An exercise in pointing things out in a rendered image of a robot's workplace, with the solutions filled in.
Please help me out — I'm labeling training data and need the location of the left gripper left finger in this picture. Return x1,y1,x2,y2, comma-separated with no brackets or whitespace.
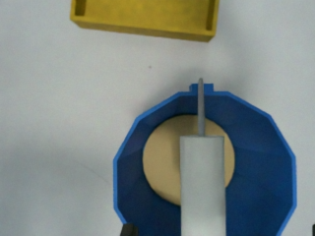
119,223,139,236

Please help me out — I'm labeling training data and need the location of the yellow shallow tray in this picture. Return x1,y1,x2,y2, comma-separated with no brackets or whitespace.
69,0,220,43

